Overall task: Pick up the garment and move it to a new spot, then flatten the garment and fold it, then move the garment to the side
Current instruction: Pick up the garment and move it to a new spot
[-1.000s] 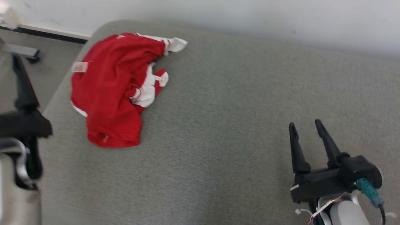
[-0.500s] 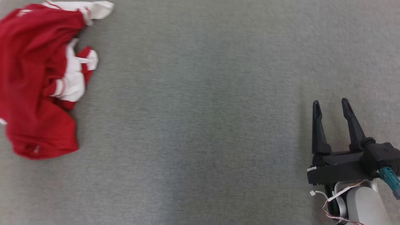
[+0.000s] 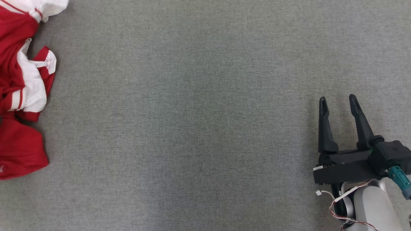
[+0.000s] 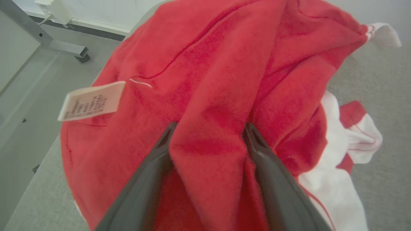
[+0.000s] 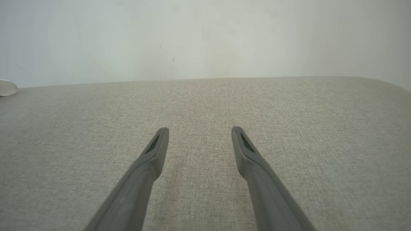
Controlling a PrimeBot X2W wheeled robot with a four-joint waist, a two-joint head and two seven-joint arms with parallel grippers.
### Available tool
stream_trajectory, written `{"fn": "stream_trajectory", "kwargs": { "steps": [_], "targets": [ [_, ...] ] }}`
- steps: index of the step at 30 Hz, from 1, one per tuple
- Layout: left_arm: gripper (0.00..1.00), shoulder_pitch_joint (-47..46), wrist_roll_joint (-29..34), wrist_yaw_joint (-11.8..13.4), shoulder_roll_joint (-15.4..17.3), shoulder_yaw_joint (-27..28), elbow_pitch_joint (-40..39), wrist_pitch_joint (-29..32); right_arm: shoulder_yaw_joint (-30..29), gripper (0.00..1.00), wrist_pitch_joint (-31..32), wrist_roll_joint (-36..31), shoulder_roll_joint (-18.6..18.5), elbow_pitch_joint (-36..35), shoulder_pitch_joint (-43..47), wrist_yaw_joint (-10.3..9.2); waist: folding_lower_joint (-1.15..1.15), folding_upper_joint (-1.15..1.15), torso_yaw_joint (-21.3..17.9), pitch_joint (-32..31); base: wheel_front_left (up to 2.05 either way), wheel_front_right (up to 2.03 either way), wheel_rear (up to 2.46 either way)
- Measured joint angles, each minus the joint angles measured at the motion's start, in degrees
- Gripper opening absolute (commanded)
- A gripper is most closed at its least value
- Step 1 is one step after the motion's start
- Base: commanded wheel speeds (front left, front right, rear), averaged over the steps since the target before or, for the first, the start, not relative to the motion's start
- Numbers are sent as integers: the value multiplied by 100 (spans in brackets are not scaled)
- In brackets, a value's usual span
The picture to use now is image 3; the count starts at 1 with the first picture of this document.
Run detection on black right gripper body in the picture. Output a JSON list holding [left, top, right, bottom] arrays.
[[313, 140, 411, 185]]

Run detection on thin white red wires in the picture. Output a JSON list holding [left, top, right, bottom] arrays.
[[316, 180, 381, 231]]

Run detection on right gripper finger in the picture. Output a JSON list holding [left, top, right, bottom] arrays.
[[318, 97, 339, 154], [349, 94, 385, 150]]

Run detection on teal cable connector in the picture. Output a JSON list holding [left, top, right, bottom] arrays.
[[388, 166, 411, 200]]

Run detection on grey fabric sofa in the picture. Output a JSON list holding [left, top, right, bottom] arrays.
[[0, 0, 411, 231]]

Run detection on red white basketball jersey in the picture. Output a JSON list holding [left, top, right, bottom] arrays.
[[0, 0, 70, 122]]

